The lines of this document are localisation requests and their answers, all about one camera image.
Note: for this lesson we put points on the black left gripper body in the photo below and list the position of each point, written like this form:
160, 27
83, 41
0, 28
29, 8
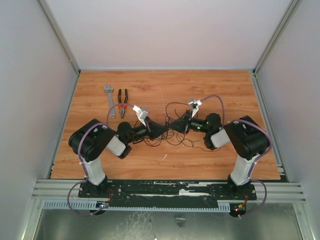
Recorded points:
146, 130

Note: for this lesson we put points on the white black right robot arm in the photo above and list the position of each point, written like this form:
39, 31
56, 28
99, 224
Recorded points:
248, 139

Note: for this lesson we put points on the aluminium frame rail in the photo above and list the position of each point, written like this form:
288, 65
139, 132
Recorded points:
283, 190

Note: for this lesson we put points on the orange black pliers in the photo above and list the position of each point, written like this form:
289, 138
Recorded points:
122, 104

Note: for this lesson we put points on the silver adjustable wrench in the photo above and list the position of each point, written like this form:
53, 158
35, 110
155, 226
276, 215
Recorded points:
109, 91

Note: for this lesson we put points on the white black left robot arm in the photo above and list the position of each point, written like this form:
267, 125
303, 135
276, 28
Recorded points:
90, 141

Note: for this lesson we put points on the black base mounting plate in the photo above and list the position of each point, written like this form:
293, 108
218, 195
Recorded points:
171, 194

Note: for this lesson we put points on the black zip tie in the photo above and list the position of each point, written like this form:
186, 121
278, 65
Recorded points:
166, 122

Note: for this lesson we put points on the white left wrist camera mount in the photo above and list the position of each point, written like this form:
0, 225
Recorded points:
141, 113

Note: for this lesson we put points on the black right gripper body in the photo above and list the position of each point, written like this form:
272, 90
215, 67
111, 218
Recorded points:
187, 122

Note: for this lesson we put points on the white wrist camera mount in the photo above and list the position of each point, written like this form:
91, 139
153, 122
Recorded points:
141, 113
194, 104

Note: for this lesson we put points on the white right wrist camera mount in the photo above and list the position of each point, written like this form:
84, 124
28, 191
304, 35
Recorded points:
194, 104

